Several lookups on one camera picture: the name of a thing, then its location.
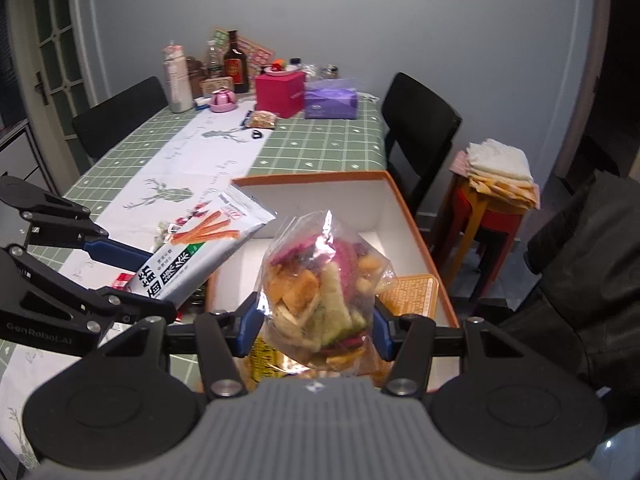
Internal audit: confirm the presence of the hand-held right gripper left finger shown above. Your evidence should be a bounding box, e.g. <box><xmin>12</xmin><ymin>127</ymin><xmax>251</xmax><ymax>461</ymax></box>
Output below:
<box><xmin>85</xmin><ymin>294</ymin><xmax>266</xmax><ymax>401</ymax></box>

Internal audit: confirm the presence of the pink box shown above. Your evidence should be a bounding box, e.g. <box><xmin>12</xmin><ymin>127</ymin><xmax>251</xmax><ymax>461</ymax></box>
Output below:
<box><xmin>255</xmin><ymin>71</ymin><xmax>307</xmax><ymax>119</ymax></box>

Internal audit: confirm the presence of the purple tissue box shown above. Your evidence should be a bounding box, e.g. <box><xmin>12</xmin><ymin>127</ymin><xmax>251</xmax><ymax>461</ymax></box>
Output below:
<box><xmin>303</xmin><ymin>77</ymin><xmax>360</xmax><ymax>120</ymax></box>

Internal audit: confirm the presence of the white packet with orange sticks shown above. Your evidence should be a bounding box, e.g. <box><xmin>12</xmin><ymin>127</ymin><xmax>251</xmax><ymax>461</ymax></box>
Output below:
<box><xmin>122</xmin><ymin>184</ymin><xmax>277</xmax><ymax>317</ymax></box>

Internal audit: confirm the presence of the grey cabinet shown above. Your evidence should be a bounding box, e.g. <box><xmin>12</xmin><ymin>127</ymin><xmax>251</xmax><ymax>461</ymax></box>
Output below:
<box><xmin>0</xmin><ymin>120</ymin><xmax>66</xmax><ymax>196</ymax></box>

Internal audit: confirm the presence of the green checked tablecloth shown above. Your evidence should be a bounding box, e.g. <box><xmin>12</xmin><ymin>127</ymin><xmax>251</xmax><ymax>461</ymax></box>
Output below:
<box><xmin>0</xmin><ymin>92</ymin><xmax>388</xmax><ymax>466</ymax></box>

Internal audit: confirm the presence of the orange cardboard box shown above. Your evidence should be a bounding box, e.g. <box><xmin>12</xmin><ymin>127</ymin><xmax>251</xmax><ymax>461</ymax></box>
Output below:
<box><xmin>202</xmin><ymin>170</ymin><xmax>461</xmax><ymax>393</ymax></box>

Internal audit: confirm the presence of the black chair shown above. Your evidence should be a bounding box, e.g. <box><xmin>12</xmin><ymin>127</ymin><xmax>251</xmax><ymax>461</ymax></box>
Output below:
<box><xmin>72</xmin><ymin>76</ymin><xmax>169</xmax><ymax>161</ymax></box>
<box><xmin>381</xmin><ymin>72</ymin><xmax>463</xmax><ymax>216</ymax></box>

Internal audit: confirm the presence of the yellow checked cloth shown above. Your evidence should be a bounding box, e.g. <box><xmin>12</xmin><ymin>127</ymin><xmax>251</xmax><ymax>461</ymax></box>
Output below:
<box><xmin>467</xmin><ymin>175</ymin><xmax>542</xmax><ymax>211</ymax></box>

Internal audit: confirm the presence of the dark jacket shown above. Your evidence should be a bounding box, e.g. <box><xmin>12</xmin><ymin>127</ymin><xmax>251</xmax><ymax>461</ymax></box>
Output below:
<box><xmin>495</xmin><ymin>170</ymin><xmax>640</xmax><ymax>441</ymax></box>

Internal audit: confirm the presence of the clear bag of vegetable chips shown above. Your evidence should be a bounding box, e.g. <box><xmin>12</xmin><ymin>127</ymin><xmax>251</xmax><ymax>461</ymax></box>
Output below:
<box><xmin>255</xmin><ymin>210</ymin><xmax>441</xmax><ymax>376</ymax></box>

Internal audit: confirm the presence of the white folded cloth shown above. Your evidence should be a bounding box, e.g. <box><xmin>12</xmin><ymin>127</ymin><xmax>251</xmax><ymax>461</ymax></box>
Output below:
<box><xmin>465</xmin><ymin>138</ymin><xmax>533</xmax><ymax>183</ymax></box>

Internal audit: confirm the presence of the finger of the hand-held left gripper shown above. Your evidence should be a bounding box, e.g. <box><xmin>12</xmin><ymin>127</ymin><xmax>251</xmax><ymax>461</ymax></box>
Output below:
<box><xmin>0</xmin><ymin>176</ymin><xmax>152</xmax><ymax>272</ymax></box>
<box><xmin>0</xmin><ymin>247</ymin><xmax>178</xmax><ymax>333</ymax></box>

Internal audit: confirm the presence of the clear plastic bottle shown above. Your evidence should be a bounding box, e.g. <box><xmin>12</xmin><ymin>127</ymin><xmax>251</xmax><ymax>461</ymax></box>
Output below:
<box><xmin>205</xmin><ymin>40</ymin><xmax>223</xmax><ymax>81</ymax></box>

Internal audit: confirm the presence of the small wooden radio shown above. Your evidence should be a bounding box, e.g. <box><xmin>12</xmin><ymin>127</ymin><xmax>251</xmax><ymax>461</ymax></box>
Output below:
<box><xmin>200</xmin><ymin>76</ymin><xmax>236</xmax><ymax>98</ymax></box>

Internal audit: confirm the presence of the small brown bottle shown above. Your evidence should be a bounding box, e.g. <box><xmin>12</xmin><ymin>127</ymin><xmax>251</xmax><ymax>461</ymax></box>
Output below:
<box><xmin>186</xmin><ymin>57</ymin><xmax>206</xmax><ymax>96</ymax></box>

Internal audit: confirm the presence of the white water bottle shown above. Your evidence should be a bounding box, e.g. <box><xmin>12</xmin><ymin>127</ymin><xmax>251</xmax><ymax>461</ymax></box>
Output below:
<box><xmin>162</xmin><ymin>41</ymin><xmax>195</xmax><ymax>113</ymax></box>

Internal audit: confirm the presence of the dark brown glass bottle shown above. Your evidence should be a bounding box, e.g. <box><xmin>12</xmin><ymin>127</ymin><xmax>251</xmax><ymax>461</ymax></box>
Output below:
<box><xmin>223</xmin><ymin>30</ymin><xmax>250</xmax><ymax>94</ymax></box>

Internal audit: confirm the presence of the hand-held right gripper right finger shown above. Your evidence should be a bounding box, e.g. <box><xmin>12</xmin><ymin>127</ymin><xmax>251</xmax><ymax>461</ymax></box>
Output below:
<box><xmin>372</xmin><ymin>302</ymin><xmax>551</xmax><ymax>401</ymax></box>

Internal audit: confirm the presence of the small bag of nuts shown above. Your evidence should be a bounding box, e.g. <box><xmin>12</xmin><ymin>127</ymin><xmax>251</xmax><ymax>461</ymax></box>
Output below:
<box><xmin>247</xmin><ymin>110</ymin><xmax>278</xmax><ymax>130</ymax></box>

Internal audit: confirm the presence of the red stool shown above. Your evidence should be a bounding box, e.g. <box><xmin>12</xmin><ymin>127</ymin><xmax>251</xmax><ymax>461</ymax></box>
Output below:
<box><xmin>430</xmin><ymin>172</ymin><xmax>531</xmax><ymax>301</ymax></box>

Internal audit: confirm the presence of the white table runner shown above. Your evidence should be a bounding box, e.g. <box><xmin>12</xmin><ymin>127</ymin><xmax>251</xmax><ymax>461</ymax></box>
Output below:
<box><xmin>0</xmin><ymin>100</ymin><xmax>261</xmax><ymax>461</ymax></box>

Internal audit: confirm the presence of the white glazed door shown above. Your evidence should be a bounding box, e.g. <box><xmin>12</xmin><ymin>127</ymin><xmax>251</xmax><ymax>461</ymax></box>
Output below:
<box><xmin>7</xmin><ymin>0</ymin><xmax>101</xmax><ymax>126</ymax></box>

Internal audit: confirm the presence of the dotted game board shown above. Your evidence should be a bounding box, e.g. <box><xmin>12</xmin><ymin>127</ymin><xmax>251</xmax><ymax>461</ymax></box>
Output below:
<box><xmin>209</xmin><ymin>27</ymin><xmax>276</xmax><ymax>77</ymax></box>

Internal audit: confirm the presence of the pink round gadget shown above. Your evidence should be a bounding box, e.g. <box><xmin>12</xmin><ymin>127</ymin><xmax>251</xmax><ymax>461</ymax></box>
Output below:
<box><xmin>209</xmin><ymin>89</ymin><xmax>237</xmax><ymax>113</ymax></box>

